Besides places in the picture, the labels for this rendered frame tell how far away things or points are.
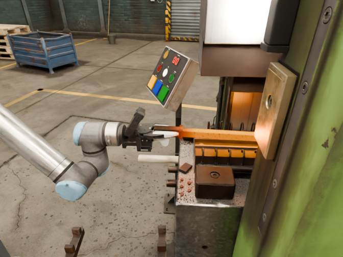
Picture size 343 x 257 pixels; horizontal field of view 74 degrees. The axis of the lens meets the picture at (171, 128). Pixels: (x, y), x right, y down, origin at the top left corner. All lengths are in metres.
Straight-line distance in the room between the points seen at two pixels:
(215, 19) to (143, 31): 8.73
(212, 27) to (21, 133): 0.65
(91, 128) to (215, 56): 0.49
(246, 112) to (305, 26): 0.64
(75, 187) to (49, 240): 1.15
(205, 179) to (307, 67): 0.44
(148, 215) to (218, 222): 1.14
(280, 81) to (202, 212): 0.48
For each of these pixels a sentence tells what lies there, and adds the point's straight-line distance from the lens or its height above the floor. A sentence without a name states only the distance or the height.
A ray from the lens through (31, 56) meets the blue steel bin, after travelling 6.03.
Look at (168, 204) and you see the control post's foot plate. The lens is 1.94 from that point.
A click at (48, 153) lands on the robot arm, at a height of 1.02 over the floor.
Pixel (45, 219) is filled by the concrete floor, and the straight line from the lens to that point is 2.09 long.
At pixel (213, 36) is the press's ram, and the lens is 0.59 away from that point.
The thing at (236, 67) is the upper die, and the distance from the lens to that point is 0.67.
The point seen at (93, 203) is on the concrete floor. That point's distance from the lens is 2.06.
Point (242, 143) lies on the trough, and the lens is 0.90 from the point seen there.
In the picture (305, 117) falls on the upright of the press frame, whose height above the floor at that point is 1.30.
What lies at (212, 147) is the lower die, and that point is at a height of 1.00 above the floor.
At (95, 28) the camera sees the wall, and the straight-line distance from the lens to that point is 10.18.
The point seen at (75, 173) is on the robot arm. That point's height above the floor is 0.95.
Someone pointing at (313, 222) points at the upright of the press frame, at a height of 1.18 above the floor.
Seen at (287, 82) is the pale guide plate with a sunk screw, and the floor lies 1.34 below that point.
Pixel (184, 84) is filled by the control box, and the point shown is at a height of 1.07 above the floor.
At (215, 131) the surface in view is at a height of 1.05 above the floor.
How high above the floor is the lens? 1.47
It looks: 30 degrees down
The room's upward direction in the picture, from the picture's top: straight up
